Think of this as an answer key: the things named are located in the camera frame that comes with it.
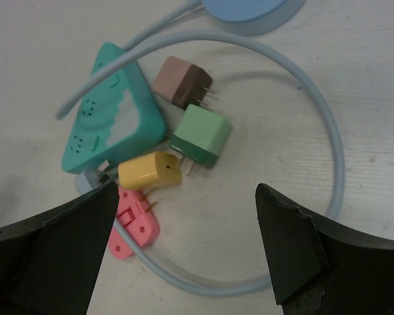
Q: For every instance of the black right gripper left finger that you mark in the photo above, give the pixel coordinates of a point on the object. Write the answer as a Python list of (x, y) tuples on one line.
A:
[(49, 263)]

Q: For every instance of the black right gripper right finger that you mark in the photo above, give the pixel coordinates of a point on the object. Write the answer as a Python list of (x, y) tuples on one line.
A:
[(319, 266)]

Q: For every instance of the pink socket adapter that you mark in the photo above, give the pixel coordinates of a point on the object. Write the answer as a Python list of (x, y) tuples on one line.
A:
[(135, 215)]

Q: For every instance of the yellow plug adapter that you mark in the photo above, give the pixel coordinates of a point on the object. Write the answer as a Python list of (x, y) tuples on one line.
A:
[(153, 170)]

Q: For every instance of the teal triangular power strip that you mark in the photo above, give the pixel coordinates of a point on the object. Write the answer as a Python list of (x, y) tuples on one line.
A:
[(117, 120)]

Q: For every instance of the green two-tone plug adapter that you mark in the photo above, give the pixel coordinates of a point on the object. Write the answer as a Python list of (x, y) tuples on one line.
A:
[(201, 136)]

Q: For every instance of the brown two-tone plug adapter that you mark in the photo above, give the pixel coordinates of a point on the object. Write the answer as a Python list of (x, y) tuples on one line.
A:
[(181, 83)]

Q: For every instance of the light blue round power strip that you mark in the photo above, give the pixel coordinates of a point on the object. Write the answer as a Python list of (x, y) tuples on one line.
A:
[(251, 17)]

